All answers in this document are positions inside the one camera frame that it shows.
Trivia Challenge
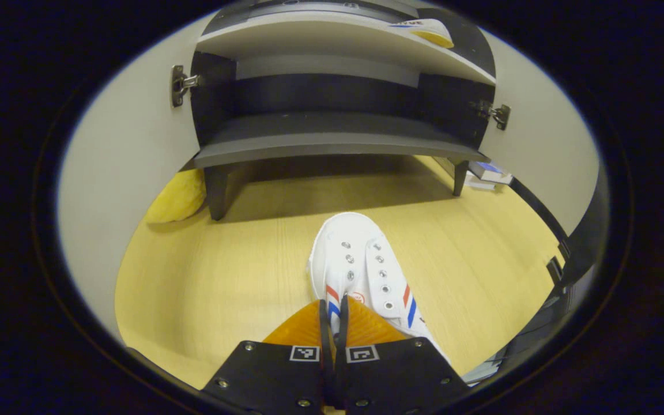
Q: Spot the white cabinet shelf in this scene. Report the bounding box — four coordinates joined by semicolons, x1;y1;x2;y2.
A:
197;10;497;86

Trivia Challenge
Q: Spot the metal door hinge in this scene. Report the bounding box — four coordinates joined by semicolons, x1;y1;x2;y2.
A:
470;100;511;131
171;65;201;108

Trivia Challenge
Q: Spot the white cabinet door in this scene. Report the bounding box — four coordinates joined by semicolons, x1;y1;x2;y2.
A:
57;14;217;346
470;28;602;240

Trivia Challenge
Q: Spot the yellow cushion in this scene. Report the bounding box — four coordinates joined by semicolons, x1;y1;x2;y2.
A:
146;168;207;224

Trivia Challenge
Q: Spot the white shoe cabinet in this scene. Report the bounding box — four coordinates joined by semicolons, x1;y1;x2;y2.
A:
191;0;497;221

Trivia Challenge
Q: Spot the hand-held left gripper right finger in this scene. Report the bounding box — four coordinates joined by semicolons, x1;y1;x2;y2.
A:
335;294;471;415

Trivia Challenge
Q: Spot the blue book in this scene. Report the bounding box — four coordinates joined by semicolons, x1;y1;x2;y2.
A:
469;161;514;185

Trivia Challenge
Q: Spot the white striped shoe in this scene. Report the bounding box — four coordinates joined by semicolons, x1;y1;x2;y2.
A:
307;212;451;364
388;18;455;50

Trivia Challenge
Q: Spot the dark grey cabinet shelf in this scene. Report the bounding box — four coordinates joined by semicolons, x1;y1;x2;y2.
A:
194;112;489;169

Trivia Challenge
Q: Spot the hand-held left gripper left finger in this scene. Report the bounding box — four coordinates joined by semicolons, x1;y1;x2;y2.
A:
201;299;334;415

